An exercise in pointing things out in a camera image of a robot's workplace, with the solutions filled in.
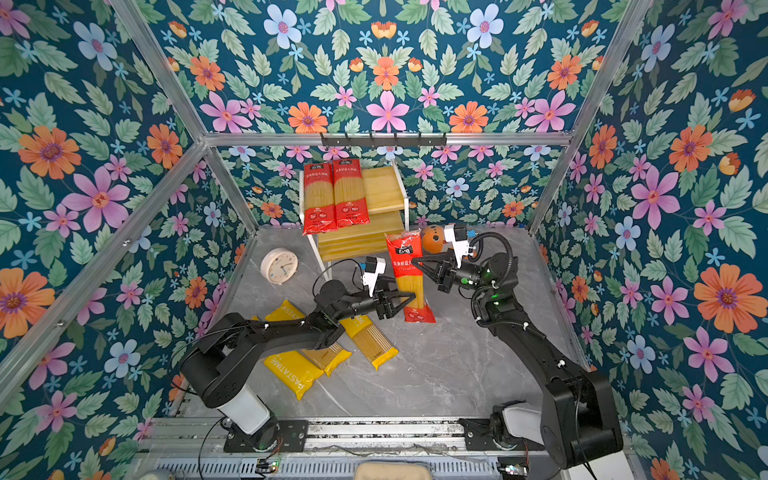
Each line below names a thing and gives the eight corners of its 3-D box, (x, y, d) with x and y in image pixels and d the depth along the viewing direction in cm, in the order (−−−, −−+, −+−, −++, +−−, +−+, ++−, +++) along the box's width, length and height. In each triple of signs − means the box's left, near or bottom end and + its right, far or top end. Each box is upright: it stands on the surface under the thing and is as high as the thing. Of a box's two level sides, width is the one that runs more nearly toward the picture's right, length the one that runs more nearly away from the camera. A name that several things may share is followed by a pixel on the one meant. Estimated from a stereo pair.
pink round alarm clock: (267, 282, 106) (253, 260, 96) (293, 262, 112) (283, 240, 102) (276, 290, 104) (262, 269, 94) (303, 270, 109) (292, 248, 100)
